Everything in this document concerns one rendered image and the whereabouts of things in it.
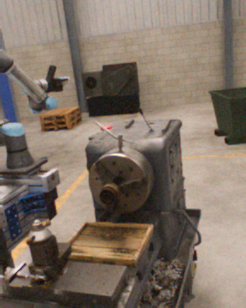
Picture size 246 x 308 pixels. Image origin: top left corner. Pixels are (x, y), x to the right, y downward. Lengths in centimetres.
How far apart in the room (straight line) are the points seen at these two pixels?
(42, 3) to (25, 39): 129
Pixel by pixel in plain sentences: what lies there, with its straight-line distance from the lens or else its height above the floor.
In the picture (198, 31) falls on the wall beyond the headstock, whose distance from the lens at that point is 1151.
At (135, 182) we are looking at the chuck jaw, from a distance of 161.
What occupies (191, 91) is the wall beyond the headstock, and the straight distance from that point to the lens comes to 1157.
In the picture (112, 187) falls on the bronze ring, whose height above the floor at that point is 111.
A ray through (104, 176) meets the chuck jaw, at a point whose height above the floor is 115.
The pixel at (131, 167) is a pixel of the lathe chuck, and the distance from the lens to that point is 163.
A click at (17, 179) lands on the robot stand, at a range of 198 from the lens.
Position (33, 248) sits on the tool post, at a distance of 124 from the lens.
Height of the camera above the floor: 167
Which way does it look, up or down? 19 degrees down
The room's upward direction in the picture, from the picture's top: 7 degrees counter-clockwise
